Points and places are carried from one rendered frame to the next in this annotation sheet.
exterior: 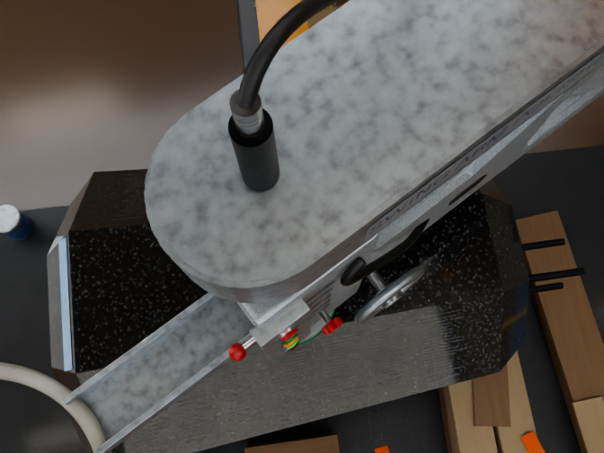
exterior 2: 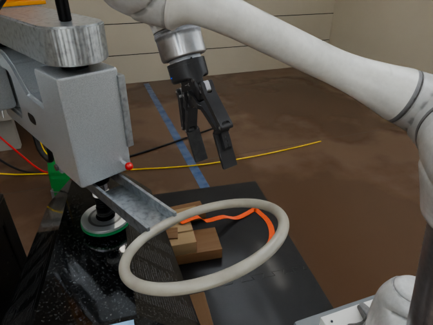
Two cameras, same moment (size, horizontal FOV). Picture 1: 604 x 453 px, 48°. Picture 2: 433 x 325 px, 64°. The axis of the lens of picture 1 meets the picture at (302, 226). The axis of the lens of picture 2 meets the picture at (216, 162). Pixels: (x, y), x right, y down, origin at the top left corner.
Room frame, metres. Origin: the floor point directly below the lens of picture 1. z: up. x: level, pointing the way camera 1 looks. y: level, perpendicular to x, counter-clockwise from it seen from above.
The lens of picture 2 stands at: (-0.04, 1.32, 1.86)
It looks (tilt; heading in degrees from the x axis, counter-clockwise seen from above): 30 degrees down; 260
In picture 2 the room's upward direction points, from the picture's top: straight up
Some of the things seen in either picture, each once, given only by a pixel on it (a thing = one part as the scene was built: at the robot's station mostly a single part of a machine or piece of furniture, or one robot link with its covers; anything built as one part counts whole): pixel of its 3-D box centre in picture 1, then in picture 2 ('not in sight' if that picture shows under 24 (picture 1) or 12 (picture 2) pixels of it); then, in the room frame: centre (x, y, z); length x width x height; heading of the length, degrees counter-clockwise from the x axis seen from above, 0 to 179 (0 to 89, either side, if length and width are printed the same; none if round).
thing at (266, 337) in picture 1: (284, 332); (120, 109); (0.11, 0.03, 1.38); 0.08 x 0.03 x 0.28; 124
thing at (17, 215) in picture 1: (13, 223); not in sight; (0.69, 1.03, 0.08); 0.10 x 0.10 x 0.13
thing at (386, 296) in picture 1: (376, 279); not in sight; (0.21, -0.13, 1.20); 0.15 x 0.10 x 0.15; 124
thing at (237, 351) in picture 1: (247, 344); (125, 164); (0.11, 0.11, 1.18); 0.08 x 0.03 x 0.03; 124
